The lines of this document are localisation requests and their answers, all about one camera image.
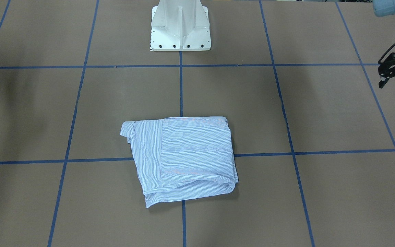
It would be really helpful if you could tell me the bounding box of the light blue striped shirt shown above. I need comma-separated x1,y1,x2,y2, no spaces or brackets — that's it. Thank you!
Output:
120,117,239,208

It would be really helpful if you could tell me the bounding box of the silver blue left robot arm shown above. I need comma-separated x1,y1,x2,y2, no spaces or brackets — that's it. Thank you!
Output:
372,0,395,17

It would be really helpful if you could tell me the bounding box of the brown paper table cover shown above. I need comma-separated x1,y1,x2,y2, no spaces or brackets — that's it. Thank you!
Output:
0,0,395,247

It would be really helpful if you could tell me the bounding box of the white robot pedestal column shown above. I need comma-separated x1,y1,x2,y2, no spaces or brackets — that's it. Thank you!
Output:
150,0,212,51

